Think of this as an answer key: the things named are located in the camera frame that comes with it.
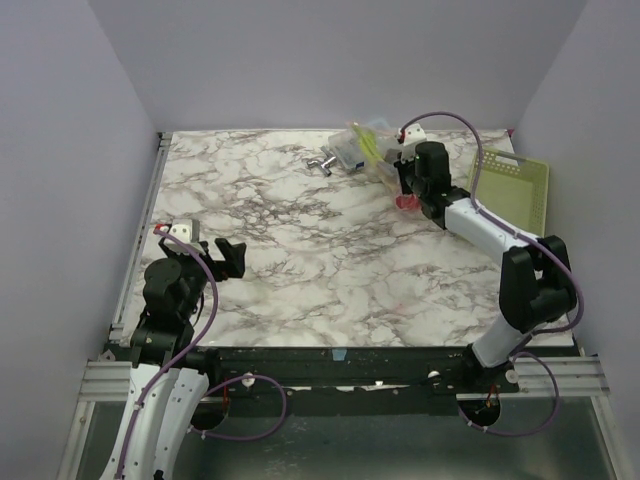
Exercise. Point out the clear zip top bag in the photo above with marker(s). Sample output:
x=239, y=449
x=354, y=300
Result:
x=385, y=172

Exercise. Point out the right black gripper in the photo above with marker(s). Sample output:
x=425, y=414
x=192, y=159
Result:
x=407, y=175

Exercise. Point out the green plastic basket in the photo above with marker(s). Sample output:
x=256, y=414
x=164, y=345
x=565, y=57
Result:
x=514, y=188

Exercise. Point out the green fake lettuce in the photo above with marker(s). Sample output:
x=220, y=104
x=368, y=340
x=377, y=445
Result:
x=374, y=142

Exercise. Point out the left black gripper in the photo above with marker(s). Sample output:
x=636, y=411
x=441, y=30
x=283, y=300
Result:
x=232, y=266

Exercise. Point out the blue tape piece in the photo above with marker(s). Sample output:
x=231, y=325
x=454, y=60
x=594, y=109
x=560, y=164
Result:
x=339, y=354

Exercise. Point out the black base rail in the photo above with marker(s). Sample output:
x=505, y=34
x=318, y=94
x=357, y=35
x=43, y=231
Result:
x=377, y=380

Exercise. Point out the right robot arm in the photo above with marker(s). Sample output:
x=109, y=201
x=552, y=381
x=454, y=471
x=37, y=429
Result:
x=534, y=290

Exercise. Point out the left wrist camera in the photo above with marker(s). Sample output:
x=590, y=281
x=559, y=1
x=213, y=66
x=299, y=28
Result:
x=186, y=231

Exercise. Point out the chrome metal faucet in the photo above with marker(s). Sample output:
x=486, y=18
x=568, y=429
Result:
x=324, y=163

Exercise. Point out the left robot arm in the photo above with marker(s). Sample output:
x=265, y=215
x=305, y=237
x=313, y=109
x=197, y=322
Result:
x=168, y=376

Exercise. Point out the aluminium frame rail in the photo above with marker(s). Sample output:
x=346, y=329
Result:
x=107, y=379

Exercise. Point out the clear plastic screw box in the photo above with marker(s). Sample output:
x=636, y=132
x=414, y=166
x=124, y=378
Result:
x=345, y=147

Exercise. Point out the red fake tomato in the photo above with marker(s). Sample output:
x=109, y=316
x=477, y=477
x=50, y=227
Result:
x=407, y=202

